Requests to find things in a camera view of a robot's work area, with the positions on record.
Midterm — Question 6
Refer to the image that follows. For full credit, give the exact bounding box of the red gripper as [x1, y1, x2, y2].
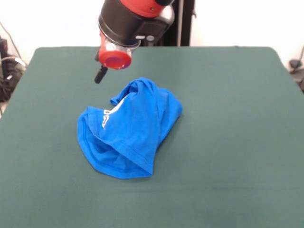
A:
[94, 32, 133, 85]

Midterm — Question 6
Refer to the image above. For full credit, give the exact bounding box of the blue printed t-shirt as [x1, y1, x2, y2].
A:
[76, 76, 184, 179]

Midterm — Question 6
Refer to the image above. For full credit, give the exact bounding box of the dark green table cloth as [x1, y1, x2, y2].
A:
[0, 46, 304, 228]

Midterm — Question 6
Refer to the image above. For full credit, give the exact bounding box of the black chair base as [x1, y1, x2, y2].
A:
[288, 59, 304, 93]

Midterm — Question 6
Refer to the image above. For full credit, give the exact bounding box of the black cable bundle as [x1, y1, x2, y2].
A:
[0, 35, 26, 103]

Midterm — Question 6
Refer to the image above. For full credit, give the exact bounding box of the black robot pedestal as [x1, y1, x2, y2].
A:
[152, 0, 197, 47]

